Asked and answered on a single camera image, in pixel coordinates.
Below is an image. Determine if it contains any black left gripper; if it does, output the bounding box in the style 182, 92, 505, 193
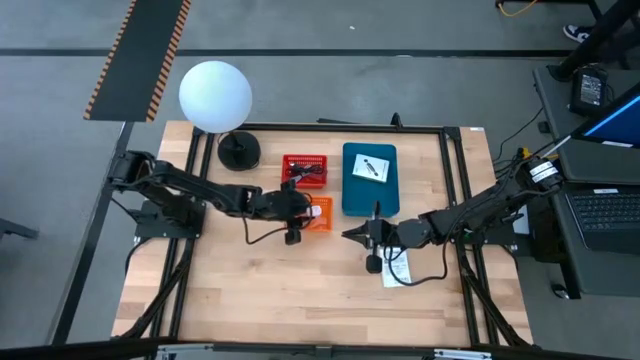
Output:
260, 189, 321, 227

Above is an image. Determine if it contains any dark cable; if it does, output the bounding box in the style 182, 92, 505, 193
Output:
284, 162, 326, 185

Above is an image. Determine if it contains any person's shoe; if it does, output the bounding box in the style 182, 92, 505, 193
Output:
562, 23, 592, 44

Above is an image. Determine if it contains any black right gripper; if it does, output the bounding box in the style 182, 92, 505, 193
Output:
341, 219, 399, 250

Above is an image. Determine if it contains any black stand leg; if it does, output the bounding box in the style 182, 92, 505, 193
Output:
547, 0, 640, 81

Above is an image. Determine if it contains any grey side desk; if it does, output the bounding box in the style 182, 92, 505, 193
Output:
532, 64, 640, 301

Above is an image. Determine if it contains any tilted computer monitor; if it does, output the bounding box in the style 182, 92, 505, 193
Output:
569, 82, 640, 150

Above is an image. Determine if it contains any black table frame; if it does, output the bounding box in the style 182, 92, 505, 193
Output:
49, 113, 536, 360

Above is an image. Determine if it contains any yellow cable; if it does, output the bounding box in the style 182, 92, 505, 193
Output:
498, 0, 539, 19

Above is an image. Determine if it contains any black laptop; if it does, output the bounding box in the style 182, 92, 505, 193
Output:
564, 187, 640, 256

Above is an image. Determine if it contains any white globe table lamp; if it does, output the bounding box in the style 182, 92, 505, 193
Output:
178, 59, 263, 173

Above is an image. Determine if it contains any orange plastic basket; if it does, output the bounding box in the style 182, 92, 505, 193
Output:
303, 195, 335, 233

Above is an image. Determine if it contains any white flat package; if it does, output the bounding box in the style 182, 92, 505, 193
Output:
381, 245, 413, 289

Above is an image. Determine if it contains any black yellow striped floor mat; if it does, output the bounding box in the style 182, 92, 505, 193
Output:
82, 0, 193, 124

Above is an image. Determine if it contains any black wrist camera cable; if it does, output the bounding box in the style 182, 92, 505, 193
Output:
382, 239, 449, 287
242, 214, 291, 246

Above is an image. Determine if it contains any red plastic basket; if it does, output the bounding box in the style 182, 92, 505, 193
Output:
281, 153, 329, 190

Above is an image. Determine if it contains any blue plastic bin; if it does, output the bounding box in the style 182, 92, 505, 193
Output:
341, 142, 401, 218

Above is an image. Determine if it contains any black power adapter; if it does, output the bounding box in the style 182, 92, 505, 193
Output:
569, 64, 610, 117

